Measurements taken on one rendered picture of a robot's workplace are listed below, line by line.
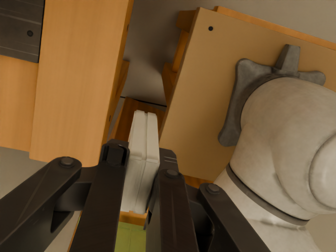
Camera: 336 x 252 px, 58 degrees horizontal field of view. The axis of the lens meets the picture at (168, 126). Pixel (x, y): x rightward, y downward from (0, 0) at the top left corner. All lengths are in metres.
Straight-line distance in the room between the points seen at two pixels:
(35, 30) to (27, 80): 0.10
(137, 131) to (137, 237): 0.68
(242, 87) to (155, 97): 0.96
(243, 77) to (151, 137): 0.45
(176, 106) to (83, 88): 0.18
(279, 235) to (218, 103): 0.28
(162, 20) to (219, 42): 0.89
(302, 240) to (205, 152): 0.26
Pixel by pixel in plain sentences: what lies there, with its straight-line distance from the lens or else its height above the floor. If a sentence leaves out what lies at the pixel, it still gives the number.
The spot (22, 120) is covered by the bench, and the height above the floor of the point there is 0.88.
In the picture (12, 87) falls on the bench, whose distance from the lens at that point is 0.66.
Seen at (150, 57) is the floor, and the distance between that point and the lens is 1.48.
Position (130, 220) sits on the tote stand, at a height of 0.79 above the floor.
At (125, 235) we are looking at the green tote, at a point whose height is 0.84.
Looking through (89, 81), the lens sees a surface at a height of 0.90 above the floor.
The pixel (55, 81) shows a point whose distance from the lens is 0.61.
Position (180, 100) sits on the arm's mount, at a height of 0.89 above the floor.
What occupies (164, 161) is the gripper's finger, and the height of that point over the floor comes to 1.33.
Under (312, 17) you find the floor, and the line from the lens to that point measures 1.65.
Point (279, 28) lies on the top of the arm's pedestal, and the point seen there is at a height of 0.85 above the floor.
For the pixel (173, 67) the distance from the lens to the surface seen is 1.25.
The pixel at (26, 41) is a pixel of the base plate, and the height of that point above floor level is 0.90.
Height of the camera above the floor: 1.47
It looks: 69 degrees down
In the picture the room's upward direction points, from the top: 171 degrees clockwise
